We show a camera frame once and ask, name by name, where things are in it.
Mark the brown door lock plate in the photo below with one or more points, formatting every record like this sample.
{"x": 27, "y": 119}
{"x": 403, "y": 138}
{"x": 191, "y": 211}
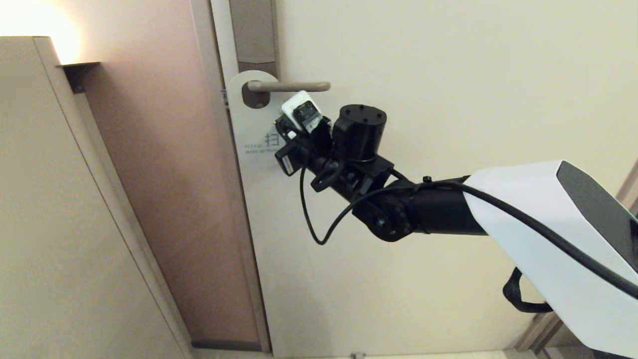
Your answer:
{"x": 254, "y": 30}

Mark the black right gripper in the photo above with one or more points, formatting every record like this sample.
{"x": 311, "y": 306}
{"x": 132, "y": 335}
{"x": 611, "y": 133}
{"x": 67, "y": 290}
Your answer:
{"x": 309, "y": 159}

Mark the blue do-not-disturb door hanger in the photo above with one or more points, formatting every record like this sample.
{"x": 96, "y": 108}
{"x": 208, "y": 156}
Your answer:
{"x": 249, "y": 124}

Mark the beige cabinet panel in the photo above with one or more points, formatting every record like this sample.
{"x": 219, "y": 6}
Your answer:
{"x": 50, "y": 224}

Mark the black right camera bracket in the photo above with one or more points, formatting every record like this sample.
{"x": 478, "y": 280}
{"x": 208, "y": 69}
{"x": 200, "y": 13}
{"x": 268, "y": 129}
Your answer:
{"x": 321, "y": 134}

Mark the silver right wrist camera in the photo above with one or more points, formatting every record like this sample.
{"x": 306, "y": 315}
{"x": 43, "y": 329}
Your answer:
{"x": 299, "y": 109}

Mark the cream door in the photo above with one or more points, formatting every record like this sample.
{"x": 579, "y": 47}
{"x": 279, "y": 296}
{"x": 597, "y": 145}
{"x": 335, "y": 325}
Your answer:
{"x": 398, "y": 289}

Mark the dark wall lamp bracket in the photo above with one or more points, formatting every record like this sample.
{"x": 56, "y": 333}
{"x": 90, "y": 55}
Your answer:
{"x": 79, "y": 74}

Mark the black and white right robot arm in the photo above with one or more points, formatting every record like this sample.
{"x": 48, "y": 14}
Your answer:
{"x": 538, "y": 224}

